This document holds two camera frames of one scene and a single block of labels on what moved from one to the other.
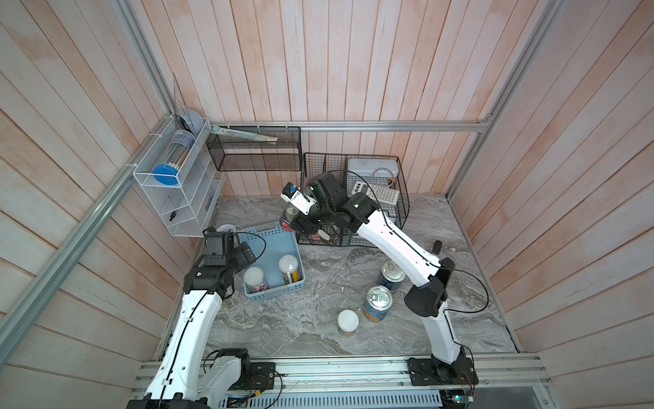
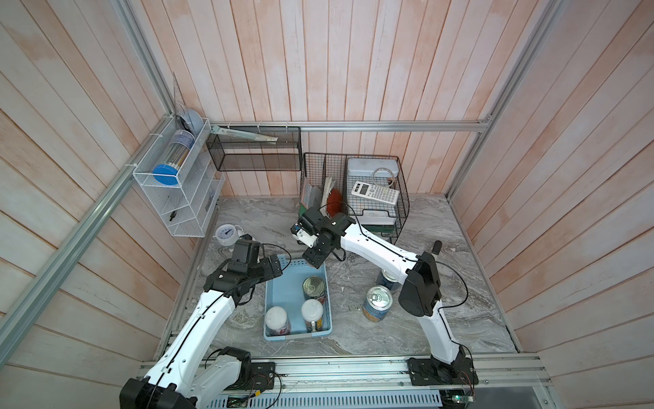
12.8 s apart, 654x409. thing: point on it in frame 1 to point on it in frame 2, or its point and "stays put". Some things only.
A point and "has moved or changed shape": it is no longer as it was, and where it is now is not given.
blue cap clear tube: [180, 144] stays put
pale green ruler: [270, 140] stays put
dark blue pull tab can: [392, 276] stays put
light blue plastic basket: [278, 267] has moved or changed shape
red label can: [289, 213] to [314, 287]
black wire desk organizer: [379, 176] stays put
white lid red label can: [254, 279] has moved or changed shape
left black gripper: [240, 256] to [268, 273]
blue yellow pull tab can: [377, 303] stays put
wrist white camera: [293, 194] to [302, 236]
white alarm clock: [229, 228] stays put
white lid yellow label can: [289, 267] to [312, 310]
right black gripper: [301, 225] to [312, 259]
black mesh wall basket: [237, 153] stays put
